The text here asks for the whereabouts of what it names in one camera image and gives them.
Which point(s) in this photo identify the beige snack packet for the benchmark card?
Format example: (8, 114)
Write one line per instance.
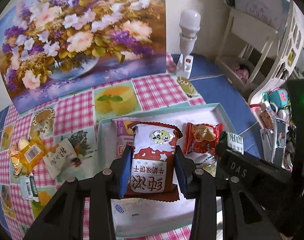
(59, 157)

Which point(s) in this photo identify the white box with mint rim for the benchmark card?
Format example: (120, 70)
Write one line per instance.
(167, 116)

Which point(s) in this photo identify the pink swiss roll packet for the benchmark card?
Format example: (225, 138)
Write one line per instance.
(123, 140)

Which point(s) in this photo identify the red snack packet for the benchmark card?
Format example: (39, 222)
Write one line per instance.
(202, 137)

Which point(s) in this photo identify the green biscuit packet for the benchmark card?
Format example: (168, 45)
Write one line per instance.
(209, 166)

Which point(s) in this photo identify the teal toy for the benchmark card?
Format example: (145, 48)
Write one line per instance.
(278, 97)

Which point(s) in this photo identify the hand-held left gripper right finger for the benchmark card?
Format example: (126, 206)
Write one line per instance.
(182, 177)

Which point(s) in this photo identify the white table lamp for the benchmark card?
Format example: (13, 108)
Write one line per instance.
(189, 22)

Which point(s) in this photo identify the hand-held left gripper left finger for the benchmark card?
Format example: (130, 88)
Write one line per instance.
(124, 172)

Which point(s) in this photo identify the checked printed tablecloth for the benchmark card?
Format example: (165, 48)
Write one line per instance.
(74, 110)

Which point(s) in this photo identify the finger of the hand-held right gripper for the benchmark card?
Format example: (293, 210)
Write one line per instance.
(222, 142)

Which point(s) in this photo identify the colourful puzzle cube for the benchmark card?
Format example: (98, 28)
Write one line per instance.
(268, 117)

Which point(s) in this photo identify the brown white biscuit packet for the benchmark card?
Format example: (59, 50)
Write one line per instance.
(152, 160)

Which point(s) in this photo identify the mint green snack packet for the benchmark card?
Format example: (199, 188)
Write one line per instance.
(29, 187)

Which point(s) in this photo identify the flower painting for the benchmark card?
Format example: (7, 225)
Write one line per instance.
(79, 30)

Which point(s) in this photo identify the yellow cake packet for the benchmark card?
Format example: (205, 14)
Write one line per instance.
(31, 155)

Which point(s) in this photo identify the white wooden chair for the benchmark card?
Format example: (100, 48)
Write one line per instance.
(242, 25)

